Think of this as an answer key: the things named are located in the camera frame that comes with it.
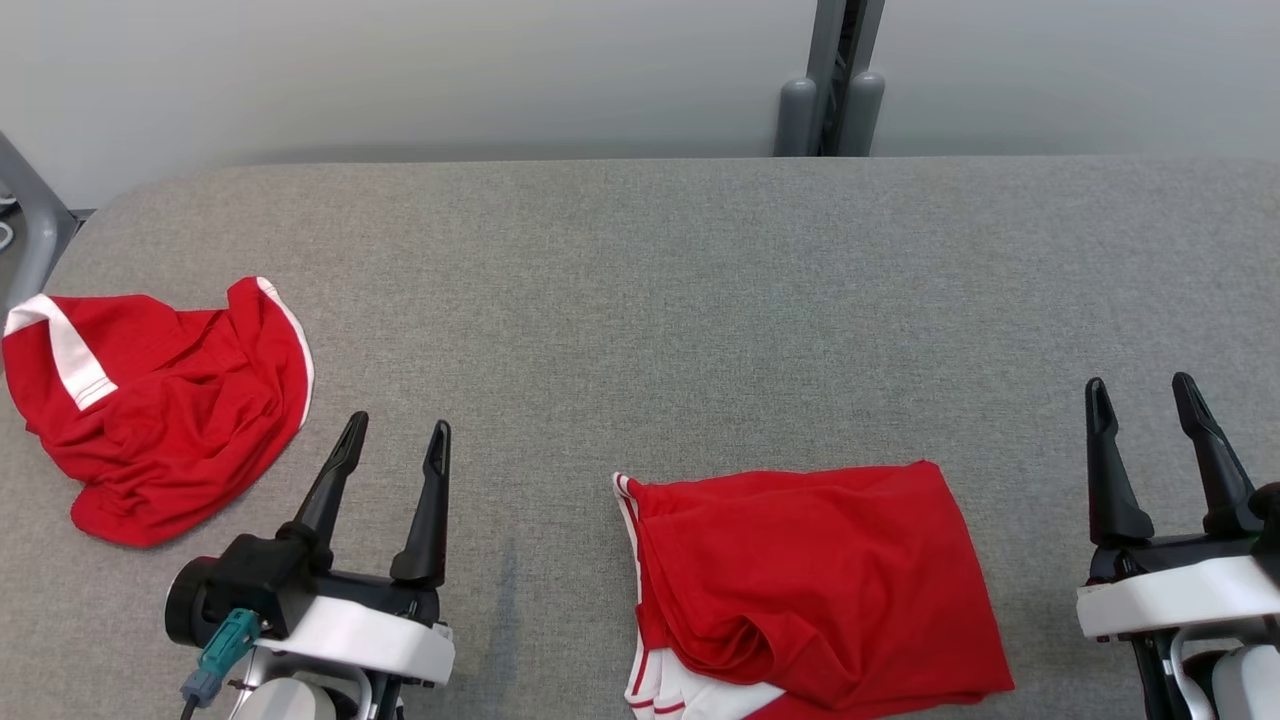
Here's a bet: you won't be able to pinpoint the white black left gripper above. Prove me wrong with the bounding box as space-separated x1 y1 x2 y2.
255 410 457 691

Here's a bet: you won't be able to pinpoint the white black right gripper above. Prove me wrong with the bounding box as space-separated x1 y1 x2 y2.
1076 372 1280 641

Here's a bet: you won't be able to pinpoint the red shorts with white stripes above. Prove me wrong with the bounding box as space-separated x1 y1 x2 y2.
0 277 315 549

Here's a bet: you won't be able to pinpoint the red white jersey number 23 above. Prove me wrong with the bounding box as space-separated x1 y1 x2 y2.
612 460 1016 720

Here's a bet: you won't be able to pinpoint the teal plug left camera cable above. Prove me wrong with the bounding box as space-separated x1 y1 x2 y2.
180 608 263 720

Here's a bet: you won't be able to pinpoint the grey metal frame leg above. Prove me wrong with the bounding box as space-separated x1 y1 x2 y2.
0 130 81 311

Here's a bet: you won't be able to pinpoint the grey metal wall column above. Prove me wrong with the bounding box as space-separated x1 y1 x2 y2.
775 0 887 158

